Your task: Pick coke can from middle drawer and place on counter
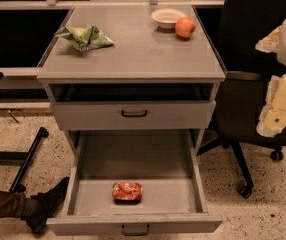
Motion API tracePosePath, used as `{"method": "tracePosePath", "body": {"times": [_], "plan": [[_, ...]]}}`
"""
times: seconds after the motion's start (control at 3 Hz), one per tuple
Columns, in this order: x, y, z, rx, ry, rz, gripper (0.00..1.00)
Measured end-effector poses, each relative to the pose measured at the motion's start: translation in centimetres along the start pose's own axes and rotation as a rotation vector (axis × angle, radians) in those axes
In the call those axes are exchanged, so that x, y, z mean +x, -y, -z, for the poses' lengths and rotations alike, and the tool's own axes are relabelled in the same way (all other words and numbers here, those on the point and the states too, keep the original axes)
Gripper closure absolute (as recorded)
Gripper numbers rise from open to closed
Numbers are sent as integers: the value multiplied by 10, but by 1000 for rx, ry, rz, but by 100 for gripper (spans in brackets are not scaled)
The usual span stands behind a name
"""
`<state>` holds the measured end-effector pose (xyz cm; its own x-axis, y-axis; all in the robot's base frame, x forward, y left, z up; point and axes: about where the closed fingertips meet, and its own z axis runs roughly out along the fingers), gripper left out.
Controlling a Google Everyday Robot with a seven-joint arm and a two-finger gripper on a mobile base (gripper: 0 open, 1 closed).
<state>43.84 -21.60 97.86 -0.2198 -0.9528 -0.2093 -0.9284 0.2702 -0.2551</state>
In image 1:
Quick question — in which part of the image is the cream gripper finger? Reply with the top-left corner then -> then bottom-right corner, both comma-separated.
256,74 -> 286,137
255,26 -> 281,53

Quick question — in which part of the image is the red coke can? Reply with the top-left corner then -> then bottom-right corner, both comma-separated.
112,182 -> 143,202

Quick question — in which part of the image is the closed grey drawer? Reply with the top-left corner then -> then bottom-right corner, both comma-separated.
51,101 -> 216,130

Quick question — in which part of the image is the grey drawer cabinet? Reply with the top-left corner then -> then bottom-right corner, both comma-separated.
37,3 -> 225,150

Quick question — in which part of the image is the open grey drawer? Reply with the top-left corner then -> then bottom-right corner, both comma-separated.
48,130 -> 222,236

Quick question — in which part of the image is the black office chair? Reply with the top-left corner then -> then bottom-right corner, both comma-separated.
195,0 -> 286,198

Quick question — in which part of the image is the orange fruit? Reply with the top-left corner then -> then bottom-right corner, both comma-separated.
175,17 -> 196,38

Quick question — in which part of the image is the white bowl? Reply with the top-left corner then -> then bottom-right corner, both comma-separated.
151,8 -> 186,30

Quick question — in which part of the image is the green chip bag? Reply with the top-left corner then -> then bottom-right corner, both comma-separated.
55,26 -> 114,51

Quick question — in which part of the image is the black metal floor stand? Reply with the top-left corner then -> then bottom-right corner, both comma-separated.
0,127 -> 49,193

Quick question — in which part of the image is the black shoe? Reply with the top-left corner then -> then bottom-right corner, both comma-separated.
21,177 -> 69,234

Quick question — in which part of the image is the brown trouser leg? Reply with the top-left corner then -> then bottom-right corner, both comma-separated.
0,191 -> 26,218

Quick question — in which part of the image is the black drawer handle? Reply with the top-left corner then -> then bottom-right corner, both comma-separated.
121,224 -> 150,237
121,110 -> 148,118

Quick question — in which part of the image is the black lower drawer handle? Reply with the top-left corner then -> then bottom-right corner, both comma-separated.
121,224 -> 150,237

